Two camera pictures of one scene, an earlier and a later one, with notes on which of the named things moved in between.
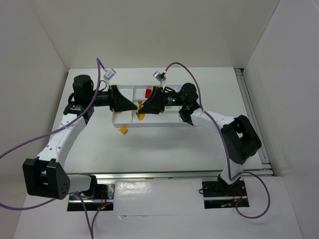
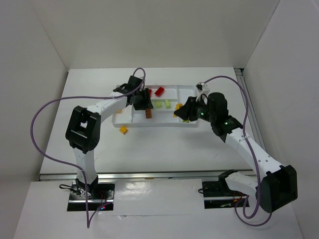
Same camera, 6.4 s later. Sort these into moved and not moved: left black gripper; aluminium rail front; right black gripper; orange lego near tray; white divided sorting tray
Moved: left black gripper; right black gripper
Not moved: orange lego near tray; aluminium rail front; white divided sorting tray
